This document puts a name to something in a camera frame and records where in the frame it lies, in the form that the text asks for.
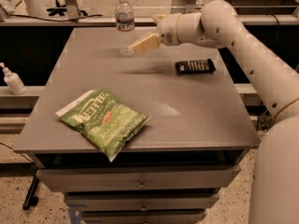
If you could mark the clear plastic water bottle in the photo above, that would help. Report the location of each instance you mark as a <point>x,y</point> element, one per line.
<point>125,24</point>

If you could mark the grey drawer cabinet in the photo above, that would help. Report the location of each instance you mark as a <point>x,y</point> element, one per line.
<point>172,171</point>

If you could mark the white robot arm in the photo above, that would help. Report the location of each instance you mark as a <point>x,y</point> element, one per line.
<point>275,187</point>

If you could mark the white pump dispenser bottle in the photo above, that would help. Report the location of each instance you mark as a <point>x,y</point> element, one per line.
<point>13,81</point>

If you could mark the green kettle chips bag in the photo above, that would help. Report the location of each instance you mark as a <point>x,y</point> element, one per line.
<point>104,120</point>

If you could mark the dark chocolate bar wrapper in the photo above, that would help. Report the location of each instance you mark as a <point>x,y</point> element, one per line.
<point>195,67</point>

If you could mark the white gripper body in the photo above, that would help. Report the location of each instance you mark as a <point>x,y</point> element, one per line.
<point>167,28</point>

